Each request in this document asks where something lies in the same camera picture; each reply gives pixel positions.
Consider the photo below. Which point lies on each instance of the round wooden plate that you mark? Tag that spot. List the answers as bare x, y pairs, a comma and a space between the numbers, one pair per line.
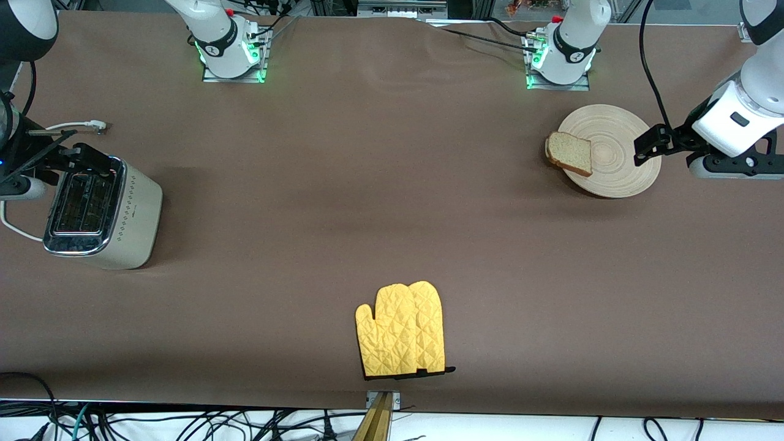
618, 153

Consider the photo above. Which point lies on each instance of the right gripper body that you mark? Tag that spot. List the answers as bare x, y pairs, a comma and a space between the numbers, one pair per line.
24, 150

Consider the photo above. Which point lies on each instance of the small metal post bracket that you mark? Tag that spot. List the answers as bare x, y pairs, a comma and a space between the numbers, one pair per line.
395, 401

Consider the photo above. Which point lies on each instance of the small metal edge clamp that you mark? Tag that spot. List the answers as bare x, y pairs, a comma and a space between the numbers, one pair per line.
744, 32

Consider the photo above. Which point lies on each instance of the brown bread slice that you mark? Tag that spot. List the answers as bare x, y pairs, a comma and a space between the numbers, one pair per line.
572, 153

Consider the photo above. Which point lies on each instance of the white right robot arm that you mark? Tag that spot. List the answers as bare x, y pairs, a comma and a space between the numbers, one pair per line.
223, 40

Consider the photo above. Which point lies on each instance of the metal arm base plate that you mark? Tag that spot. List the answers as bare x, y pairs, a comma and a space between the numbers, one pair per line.
579, 85
211, 76

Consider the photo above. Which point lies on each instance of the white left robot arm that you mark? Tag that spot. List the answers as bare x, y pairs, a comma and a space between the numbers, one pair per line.
572, 43

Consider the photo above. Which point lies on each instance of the cream two-slot toaster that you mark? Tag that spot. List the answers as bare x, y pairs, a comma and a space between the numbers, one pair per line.
131, 214

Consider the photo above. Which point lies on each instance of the wooden camera post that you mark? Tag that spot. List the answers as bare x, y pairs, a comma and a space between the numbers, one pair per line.
375, 422

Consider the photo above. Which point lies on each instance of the yellow quilted oven mitt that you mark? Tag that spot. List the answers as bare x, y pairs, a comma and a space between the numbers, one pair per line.
432, 331
383, 337

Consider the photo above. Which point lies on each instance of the brown table cover sheet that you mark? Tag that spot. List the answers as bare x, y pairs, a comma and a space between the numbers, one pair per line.
367, 153

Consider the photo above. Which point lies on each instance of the aluminium frame bar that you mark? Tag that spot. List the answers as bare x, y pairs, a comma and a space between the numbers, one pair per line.
401, 9

